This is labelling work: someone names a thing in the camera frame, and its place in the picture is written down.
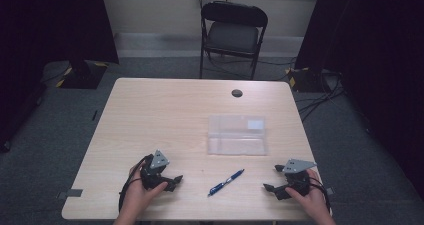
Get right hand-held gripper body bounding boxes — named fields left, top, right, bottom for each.
left=281, top=158, right=318, bottom=201

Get black floor cables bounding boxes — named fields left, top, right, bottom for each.
left=295, top=72, right=346, bottom=123

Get right hand-held gripper cable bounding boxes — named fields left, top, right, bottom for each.
left=308, top=176, right=333, bottom=214

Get dark curtain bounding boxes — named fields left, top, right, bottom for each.
left=0, top=0, right=120, bottom=153
left=294, top=0, right=424, bottom=201

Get person's right hand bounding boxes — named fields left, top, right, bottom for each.
left=284, top=168, right=330, bottom=219

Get hand-held gripper cable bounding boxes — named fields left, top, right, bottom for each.
left=118, top=154, right=155, bottom=214
left=308, top=176, right=333, bottom=214

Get blue ballpoint pen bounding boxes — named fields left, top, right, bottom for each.
left=207, top=168, right=246, bottom=197

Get person's left hand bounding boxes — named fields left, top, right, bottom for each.
left=118, top=161, right=169, bottom=218

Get black stand base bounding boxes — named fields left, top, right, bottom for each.
left=287, top=66, right=342, bottom=94
left=55, top=59, right=109, bottom=90

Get clear plastic pencil case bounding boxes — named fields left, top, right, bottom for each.
left=206, top=114, right=269, bottom=157

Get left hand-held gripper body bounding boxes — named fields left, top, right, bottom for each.
left=139, top=149, right=170, bottom=191

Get left hand-held gripper cable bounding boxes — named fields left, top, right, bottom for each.
left=118, top=154, right=155, bottom=214

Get black folding chair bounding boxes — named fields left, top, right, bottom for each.
left=199, top=0, right=270, bottom=81

